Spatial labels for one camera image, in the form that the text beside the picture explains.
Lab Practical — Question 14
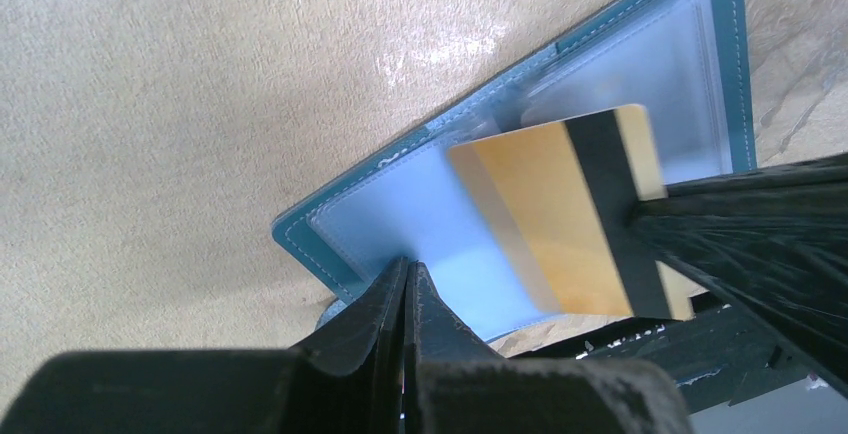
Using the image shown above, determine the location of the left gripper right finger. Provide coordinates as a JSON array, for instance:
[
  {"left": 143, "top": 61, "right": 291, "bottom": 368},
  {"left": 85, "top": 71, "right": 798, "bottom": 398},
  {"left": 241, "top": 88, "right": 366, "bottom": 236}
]
[{"left": 404, "top": 262, "right": 693, "bottom": 433}]

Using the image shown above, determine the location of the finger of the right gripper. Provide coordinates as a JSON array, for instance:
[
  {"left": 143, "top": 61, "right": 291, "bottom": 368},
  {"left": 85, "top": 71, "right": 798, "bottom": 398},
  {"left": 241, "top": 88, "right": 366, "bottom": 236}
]
[{"left": 628, "top": 154, "right": 847, "bottom": 395}]

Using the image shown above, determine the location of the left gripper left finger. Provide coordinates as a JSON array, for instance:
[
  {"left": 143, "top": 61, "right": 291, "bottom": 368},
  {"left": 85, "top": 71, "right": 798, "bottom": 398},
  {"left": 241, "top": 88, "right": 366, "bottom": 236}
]
[{"left": 1, "top": 258, "right": 409, "bottom": 433}]

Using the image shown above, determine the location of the blue card holder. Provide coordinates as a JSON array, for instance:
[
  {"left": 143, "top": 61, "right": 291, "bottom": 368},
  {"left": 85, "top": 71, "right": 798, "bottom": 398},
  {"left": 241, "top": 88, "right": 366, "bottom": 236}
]
[{"left": 272, "top": 0, "right": 756, "bottom": 341}]

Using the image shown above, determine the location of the gold credit card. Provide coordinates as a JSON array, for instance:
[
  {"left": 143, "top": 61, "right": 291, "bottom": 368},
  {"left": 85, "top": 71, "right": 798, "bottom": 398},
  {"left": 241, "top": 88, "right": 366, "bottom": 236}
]
[{"left": 448, "top": 104, "right": 694, "bottom": 320}]

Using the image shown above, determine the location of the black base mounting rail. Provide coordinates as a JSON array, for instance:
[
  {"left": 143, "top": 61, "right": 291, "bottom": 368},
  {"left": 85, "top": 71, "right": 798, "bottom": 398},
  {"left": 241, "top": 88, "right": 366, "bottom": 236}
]
[{"left": 519, "top": 292, "right": 809, "bottom": 413}]

